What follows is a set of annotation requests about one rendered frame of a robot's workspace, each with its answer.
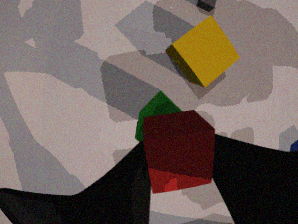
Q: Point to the red block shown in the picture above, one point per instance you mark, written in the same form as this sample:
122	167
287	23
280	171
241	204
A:
179	150

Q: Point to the blue block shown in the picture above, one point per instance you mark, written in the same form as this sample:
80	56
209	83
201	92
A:
294	147

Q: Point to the dark grey cube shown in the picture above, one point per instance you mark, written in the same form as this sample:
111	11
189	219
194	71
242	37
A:
207	5

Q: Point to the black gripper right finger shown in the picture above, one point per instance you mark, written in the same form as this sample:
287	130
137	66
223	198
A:
259	184

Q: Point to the green block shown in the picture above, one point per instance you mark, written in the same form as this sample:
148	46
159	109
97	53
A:
162	107
152	102

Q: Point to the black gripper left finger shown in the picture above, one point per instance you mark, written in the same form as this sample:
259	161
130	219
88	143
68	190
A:
121	196

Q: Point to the yellow block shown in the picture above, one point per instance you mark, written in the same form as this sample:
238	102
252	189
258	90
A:
203	53

